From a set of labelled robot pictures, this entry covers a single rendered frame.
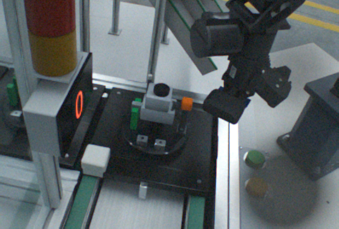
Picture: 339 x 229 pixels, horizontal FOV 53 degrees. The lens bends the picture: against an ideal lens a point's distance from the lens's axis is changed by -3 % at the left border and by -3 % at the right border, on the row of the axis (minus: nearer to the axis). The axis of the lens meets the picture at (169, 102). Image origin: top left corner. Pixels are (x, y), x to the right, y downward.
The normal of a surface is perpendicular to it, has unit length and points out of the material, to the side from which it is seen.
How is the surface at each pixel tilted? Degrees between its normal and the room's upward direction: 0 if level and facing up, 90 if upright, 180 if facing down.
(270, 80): 22
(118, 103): 0
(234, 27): 30
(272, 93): 89
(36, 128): 90
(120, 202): 0
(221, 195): 0
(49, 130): 90
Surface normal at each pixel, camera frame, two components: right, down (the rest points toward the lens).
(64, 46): 0.68, 0.56
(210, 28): 0.29, -0.29
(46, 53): -0.03, 0.68
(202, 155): 0.14, -0.73
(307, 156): -0.86, 0.25
